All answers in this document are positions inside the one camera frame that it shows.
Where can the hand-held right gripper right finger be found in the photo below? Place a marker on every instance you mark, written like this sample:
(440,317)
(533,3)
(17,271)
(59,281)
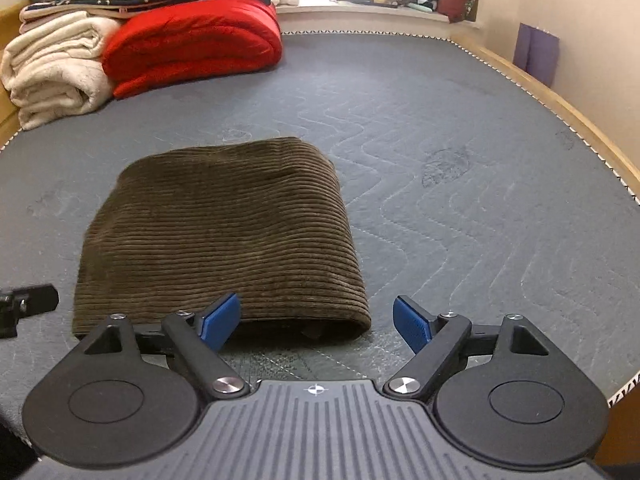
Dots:
(410,322)

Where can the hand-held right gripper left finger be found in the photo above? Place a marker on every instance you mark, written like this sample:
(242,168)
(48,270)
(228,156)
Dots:
(222,320)

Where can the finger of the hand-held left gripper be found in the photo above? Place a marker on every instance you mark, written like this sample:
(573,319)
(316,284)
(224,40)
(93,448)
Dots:
(30,300)

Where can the cream folded blanket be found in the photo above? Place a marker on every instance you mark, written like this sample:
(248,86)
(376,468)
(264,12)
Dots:
(50,70)

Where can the red folded quilt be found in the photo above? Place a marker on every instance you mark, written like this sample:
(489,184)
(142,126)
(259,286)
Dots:
(200,40)

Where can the dark star-patterned folded blanket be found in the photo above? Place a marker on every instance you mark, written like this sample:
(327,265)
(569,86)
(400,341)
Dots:
(125,2)

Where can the wooden bed frame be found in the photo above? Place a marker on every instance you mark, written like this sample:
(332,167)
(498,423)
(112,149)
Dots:
(560,105)

